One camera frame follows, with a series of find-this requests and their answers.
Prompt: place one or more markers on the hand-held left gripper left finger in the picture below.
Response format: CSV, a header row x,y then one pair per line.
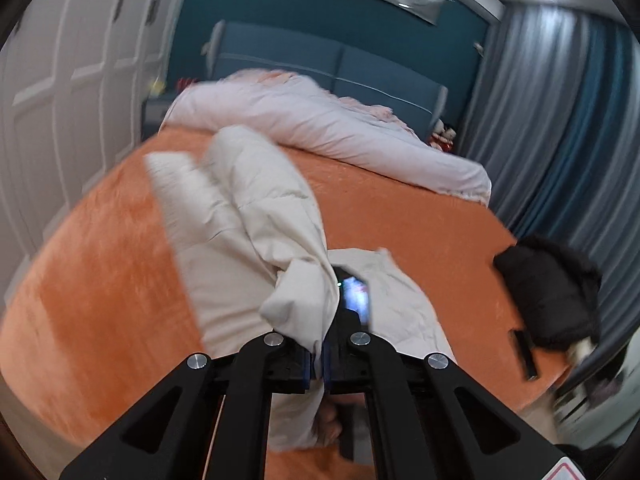
x,y
306,367

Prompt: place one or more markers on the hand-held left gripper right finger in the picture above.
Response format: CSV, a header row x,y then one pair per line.
x,y
328,367

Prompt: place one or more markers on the white quilted jacket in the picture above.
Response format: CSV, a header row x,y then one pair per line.
x,y
250,200

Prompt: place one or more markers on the person's right hand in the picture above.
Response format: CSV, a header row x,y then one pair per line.
x,y
327,422

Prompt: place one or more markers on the pink duvet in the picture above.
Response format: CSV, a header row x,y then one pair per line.
x,y
325,125

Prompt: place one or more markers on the black smartphone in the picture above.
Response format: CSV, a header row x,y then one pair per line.
x,y
525,357

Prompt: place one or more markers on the plush toys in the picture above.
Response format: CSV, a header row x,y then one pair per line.
x,y
442,136

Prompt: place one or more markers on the black puffer jacket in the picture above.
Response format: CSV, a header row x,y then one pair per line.
x,y
550,295

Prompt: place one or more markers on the orange bed blanket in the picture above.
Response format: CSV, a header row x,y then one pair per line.
x,y
100,270

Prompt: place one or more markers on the grey blue curtain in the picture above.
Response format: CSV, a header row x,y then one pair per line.
x,y
550,135

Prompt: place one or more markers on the blue padded headboard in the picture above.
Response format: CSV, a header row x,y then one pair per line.
x,y
280,50

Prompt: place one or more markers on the dark nightstand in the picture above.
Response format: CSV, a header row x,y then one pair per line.
x,y
152,117

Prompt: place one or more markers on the yellow item on nightstand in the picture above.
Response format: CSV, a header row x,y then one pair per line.
x,y
157,86

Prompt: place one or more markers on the white wardrobe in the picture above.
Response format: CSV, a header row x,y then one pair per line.
x,y
60,85

